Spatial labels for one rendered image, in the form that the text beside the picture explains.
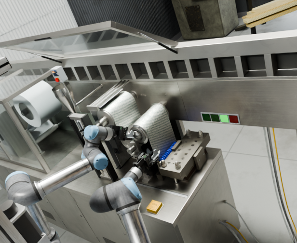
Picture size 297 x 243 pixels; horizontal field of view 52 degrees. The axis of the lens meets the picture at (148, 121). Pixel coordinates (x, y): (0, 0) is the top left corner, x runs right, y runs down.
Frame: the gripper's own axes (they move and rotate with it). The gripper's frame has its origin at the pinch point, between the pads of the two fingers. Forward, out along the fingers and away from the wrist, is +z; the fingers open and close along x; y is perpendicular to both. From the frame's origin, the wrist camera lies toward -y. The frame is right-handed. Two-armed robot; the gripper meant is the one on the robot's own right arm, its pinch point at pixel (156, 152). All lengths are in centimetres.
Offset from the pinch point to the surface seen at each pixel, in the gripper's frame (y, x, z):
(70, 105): 28, 75, 5
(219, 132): -109, 52, 162
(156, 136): 8.7, -0.2, 5.1
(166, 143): -1.5, -0.2, 11.3
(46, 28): 52, 312, 174
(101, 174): -17, 46, -15
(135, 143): 11.4, 7.6, -6.9
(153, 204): -16.6, -9.0, -26.3
